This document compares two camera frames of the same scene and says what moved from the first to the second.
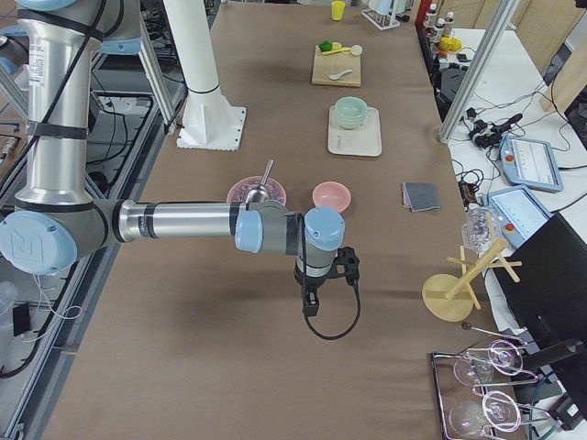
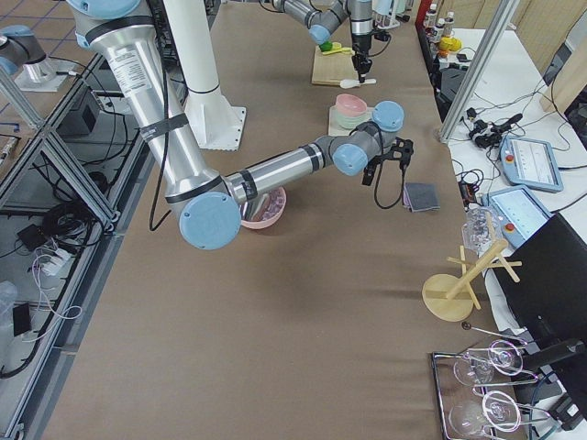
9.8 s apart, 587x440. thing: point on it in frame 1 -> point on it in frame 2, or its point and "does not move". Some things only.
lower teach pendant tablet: (517, 212) does not move
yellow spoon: (326, 52) does not move
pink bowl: (332, 193) -> (349, 105)
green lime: (326, 46) does not move
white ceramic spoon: (337, 76) -> (350, 83)
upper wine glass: (475, 368) does not move
